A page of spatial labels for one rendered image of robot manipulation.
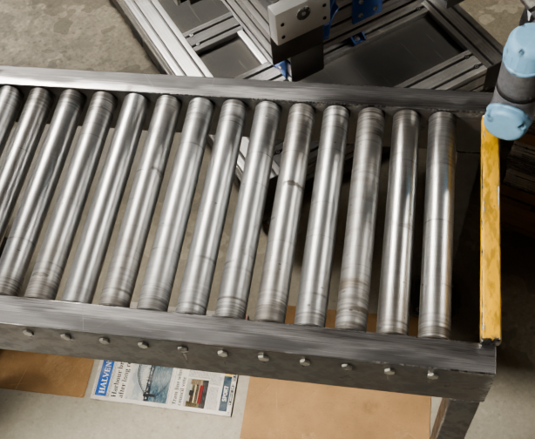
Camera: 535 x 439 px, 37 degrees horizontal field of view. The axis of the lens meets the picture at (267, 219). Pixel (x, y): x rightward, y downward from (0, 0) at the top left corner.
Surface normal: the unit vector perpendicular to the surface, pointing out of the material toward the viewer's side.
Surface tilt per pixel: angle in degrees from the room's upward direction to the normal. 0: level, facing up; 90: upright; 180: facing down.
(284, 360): 90
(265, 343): 0
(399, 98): 0
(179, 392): 1
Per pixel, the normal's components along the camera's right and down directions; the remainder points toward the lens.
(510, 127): -0.47, 0.77
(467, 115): -0.14, 0.84
